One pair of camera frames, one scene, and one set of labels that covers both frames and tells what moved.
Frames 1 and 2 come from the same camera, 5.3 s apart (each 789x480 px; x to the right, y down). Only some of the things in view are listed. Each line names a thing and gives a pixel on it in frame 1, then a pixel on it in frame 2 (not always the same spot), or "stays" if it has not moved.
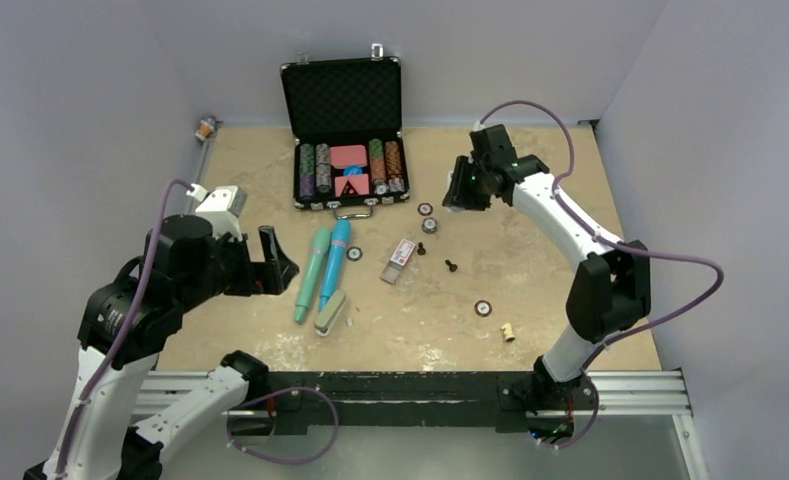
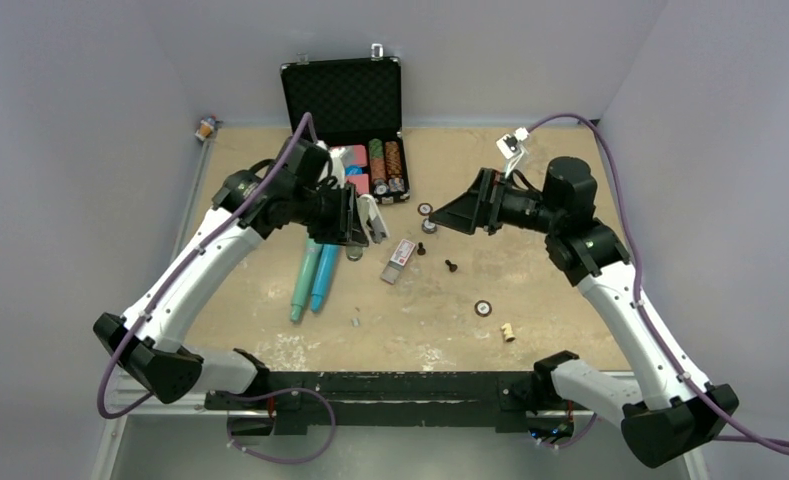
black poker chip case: [349, 148] stays
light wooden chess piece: [508, 333] stays
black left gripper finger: [273, 253] -> [354, 233]
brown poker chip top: [425, 209] stays
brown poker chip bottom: [483, 308] stays
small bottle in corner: [208, 127] stays
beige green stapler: [326, 319] -> [372, 220]
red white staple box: [399, 261] stays
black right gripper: [459, 195] -> [481, 205]
